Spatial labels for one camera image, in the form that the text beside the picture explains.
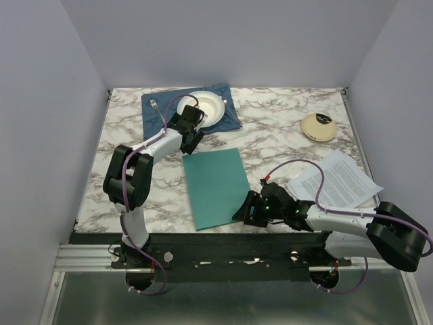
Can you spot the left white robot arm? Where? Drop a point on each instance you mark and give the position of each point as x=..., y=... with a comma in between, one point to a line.
x=128, y=181

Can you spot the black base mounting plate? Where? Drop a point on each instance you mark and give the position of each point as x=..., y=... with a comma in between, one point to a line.
x=218, y=257

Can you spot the printed paper sheets stack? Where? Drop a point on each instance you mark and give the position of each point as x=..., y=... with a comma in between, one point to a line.
x=345, y=186

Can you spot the silver fork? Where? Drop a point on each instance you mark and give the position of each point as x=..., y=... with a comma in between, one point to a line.
x=163, y=116

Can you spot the white round bowl plate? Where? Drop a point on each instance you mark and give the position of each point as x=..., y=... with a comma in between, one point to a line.
x=209, y=103

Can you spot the beige small dish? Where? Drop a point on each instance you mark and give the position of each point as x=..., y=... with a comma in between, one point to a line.
x=319, y=127

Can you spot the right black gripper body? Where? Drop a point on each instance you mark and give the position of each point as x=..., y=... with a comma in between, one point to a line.
x=278, y=213

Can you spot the blue cloth placemat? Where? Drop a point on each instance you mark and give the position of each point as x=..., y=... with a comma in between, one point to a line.
x=152, y=122

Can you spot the aluminium rail frame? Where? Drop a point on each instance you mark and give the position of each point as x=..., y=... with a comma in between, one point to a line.
x=84, y=287

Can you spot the teal paper folder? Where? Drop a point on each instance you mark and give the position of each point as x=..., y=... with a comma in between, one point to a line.
x=217, y=186

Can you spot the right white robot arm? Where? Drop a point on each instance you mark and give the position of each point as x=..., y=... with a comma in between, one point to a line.
x=386, y=233

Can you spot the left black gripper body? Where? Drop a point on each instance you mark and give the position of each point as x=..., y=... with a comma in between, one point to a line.
x=189, y=149

